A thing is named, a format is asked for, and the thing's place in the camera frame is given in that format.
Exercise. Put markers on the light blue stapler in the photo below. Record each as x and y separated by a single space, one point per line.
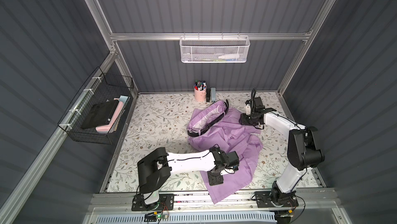
213 95

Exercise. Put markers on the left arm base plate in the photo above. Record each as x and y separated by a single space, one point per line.
152 202

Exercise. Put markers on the purple trousers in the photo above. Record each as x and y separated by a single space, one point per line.
231 136

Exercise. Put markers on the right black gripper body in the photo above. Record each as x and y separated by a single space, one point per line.
248 120

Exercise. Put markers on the white tube in basket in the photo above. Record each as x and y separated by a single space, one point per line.
235 56

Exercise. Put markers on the small green circuit board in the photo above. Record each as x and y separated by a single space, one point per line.
155 217

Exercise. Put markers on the black leather belt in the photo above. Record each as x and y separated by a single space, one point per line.
202 120

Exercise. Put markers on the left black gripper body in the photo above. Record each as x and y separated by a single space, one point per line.
215 177

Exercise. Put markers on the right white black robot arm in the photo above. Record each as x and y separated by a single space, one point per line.
303 152

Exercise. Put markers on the black stapler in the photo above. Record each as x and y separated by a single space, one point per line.
208 95

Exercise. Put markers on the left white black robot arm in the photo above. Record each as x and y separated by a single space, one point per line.
156 168

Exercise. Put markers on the white wire mesh basket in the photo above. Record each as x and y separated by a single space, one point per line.
206 49

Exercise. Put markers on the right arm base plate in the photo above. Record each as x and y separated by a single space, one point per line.
267 199

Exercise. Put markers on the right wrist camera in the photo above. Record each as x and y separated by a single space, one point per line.
248 107

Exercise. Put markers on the pink handled tool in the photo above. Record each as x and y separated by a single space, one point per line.
110 110

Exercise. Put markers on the black wire wall basket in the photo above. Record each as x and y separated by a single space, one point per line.
102 86

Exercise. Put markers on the pink pen cup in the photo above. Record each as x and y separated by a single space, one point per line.
199 94

